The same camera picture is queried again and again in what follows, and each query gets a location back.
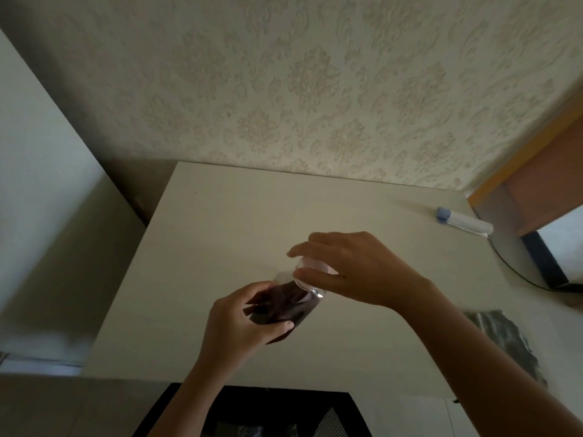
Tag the person's right hand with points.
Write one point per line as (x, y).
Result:
(369, 268)

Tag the person's right thumb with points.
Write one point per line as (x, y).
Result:
(319, 279)

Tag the crumpled grey plastic wrapper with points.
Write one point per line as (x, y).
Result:
(508, 343)

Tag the person's left hand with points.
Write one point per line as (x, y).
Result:
(230, 334)

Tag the clear bottle with dark liquid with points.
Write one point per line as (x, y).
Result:
(291, 307)

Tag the pink bottle cap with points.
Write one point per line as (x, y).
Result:
(316, 264)

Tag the person's right forearm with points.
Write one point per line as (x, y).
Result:
(483, 373)

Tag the person's left thumb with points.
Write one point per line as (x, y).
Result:
(273, 334)

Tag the person's left forearm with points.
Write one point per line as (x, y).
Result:
(191, 405)

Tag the black mesh chair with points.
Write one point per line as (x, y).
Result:
(282, 414)

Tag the orange wooden shelf unit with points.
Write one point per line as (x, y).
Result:
(542, 177)

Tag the black device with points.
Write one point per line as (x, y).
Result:
(549, 261)

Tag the white tube with blue cap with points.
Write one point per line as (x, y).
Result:
(464, 221)

